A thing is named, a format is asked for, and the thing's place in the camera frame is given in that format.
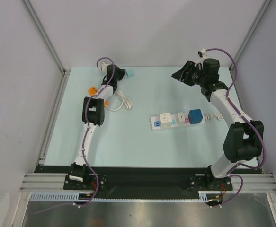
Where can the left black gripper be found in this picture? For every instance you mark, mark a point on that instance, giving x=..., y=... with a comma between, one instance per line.
x=122, y=72

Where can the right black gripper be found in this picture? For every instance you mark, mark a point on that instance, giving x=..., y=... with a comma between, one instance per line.
x=188, y=73

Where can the teal cube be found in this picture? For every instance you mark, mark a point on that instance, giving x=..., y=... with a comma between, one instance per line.
x=129, y=73

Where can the orange power strip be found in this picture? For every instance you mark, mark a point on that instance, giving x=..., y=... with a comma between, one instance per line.
x=93, y=90

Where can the blue cube plug adapter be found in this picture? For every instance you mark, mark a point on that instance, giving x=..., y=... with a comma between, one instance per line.
x=195, y=116

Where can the white square socket adapter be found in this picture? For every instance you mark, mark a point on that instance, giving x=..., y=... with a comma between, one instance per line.
x=165, y=118

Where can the white colourful power strip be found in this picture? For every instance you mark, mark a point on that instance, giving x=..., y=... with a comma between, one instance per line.
x=155, y=124

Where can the small white adapter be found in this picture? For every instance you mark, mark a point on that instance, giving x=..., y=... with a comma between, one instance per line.
x=180, y=118

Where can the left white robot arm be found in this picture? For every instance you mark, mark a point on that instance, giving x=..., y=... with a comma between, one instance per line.
x=93, y=115

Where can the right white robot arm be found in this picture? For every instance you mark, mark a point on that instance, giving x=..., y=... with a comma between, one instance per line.
x=244, y=139

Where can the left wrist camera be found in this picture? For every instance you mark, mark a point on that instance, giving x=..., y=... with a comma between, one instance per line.
x=103, y=67

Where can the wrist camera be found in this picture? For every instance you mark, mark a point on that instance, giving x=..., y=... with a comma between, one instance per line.
x=103, y=67
x=202, y=56

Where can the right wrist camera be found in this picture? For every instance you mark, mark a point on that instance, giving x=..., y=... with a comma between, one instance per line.
x=202, y=56

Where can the left aluminium frame post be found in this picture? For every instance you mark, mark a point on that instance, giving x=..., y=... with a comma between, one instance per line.
x=44, y=36

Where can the aluminium frame post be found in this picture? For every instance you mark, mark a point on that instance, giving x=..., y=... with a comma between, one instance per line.
x=252, y=29
x=44, y=36

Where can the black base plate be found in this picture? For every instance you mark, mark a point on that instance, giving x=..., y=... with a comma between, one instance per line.
x=141, y=182

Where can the right aluminium frame post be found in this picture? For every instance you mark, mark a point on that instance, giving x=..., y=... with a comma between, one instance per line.
x=252, y=29

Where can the white slotted cable duct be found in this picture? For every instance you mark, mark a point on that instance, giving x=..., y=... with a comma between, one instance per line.
x=83, y=197

